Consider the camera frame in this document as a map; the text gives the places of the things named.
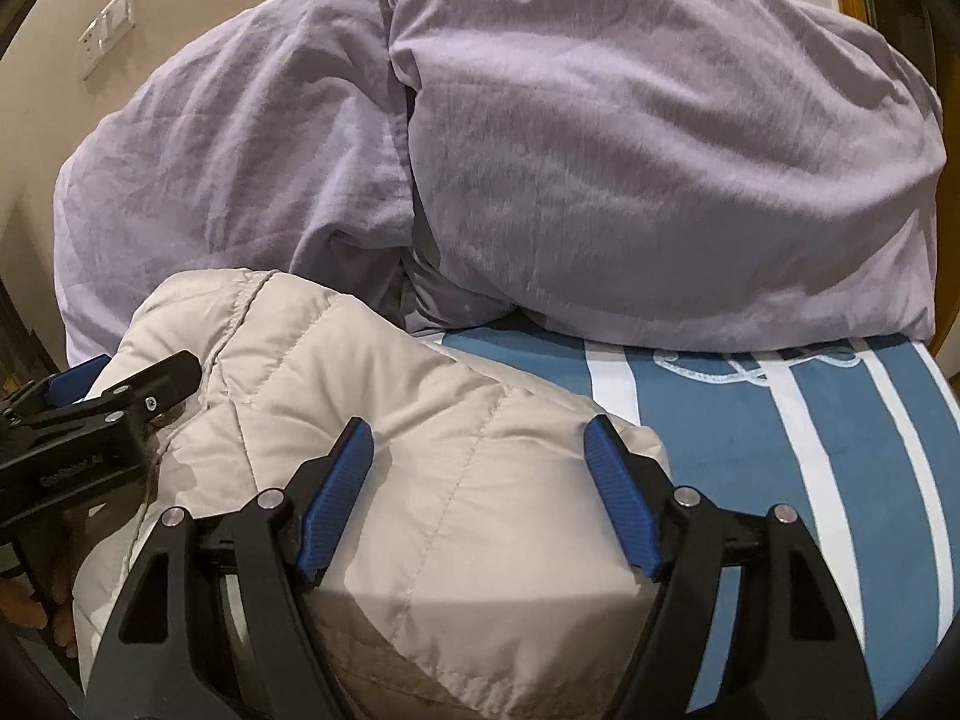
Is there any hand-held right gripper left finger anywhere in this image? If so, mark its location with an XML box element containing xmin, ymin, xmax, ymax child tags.
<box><xmin>82</xmin><ymin>416</ymin><xmax>375</xmax><ymax>720</ymax></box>

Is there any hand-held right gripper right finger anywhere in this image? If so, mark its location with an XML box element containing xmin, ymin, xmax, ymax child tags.
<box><xmin>583</xmin><ymin>414</ymin><xmax>878</xmax><ymax>720</ymax></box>

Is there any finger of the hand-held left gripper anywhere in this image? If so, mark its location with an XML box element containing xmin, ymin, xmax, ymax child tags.
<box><xmin>88</xmin><ymin>349</ymin><xmax>203</xmax><ymax>422</ymax></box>
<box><xmin>0</xmin><ymin>355</ymin><xmax>113</xmax><ymax>415</ymax></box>

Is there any beige puffer jacket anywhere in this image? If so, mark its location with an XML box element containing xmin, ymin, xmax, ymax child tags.
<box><xmin>71</xmin><ymin>267</ymin><xmax>672</xmax><ymax>720</ymax></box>

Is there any person's left hand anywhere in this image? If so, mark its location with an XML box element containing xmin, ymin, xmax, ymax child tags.
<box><xmin>0</xmin><ymin>517</ymin><xmax>80</xmax><ymax>642</ymax></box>

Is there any blue white striped bed sheet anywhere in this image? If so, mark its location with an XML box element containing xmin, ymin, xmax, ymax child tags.
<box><xmin>420</xmin><ymin>326</ymin><xmax>960</xmax><ymax>720</ymax></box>

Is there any lavender duvet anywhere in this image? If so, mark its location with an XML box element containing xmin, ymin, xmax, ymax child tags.
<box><xmin>52</xmin><ymin>0</ymin><xmax>946</xmax><ymax>368</ymax></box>

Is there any white wall switch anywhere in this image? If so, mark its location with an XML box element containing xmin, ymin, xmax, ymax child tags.
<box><xmin>78</xmin><ymin>0</ymin><xmax>137</xmax><ymax>82</ymax></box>

